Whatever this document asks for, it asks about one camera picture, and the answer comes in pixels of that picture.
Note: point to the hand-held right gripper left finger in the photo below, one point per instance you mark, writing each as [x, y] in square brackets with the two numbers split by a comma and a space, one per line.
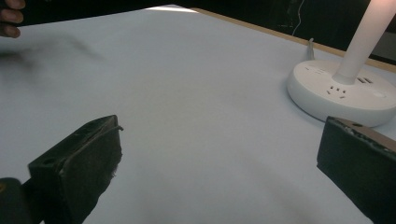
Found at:
[77, 165]

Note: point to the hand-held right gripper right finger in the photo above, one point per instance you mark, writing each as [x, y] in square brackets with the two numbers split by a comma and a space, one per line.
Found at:
[358, 161]

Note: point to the white round lamp base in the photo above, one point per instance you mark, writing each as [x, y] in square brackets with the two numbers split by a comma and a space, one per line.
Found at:
[345, 84]

